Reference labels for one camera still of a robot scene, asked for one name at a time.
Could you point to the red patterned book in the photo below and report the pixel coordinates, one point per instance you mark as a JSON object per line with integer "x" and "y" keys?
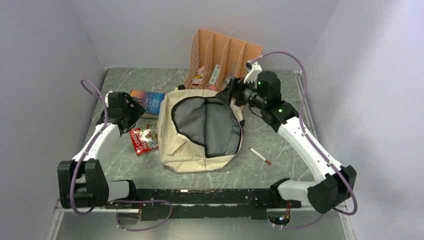
{"x": 145, "y": 138}

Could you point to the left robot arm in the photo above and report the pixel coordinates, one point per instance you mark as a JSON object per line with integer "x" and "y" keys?
{"x": 84, "y": 174}

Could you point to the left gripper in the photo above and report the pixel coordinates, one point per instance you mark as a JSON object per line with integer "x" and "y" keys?
{"x": 137, "y": 111}

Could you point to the red white small box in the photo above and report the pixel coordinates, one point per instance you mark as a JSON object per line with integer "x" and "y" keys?
{"x": 198, "y": 77}

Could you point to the beige canvas backpack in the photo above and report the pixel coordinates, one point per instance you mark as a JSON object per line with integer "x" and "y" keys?
{"x": 197, "y": 132}

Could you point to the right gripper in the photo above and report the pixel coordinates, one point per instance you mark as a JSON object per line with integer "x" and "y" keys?
{"x": 233, "y": 89}

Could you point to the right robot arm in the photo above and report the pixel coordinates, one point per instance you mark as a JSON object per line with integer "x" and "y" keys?
{"x": 332, "y": 182}

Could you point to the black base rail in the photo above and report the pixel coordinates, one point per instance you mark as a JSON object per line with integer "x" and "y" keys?
{"x": 252, "y": 203}

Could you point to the white red pen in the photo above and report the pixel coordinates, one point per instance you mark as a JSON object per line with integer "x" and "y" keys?
{"x": 268, "y": 162}

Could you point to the orange plastic file organizer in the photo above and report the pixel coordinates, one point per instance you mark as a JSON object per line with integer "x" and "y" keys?
{"x": 210, "y": 48}

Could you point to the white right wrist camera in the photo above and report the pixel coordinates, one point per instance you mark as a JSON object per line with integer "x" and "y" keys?
{"x": 253, "y": 70}

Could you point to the blue cover book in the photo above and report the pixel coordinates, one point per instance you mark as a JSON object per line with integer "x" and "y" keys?
{"x": 150, "y": 101}

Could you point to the green white box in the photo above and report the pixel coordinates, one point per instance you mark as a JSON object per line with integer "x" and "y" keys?
{"x": 214, "y": 76}

